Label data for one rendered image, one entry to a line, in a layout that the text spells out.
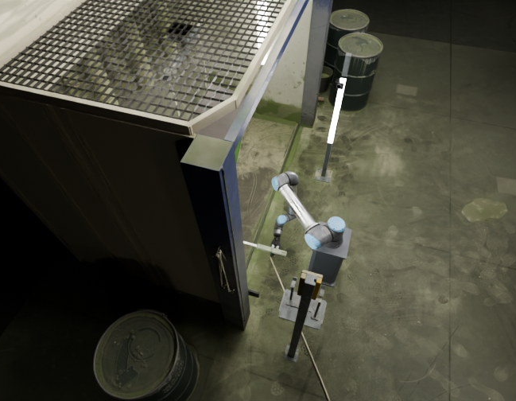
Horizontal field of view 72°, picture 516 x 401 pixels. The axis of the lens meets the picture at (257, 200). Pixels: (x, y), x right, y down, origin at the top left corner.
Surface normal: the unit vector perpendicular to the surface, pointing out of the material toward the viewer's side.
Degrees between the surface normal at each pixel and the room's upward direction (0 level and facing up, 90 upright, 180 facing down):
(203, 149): 0
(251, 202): 0
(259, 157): 0
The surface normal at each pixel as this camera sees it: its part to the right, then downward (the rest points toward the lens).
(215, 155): -0.01, -0.59
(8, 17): 0.95, 0.24
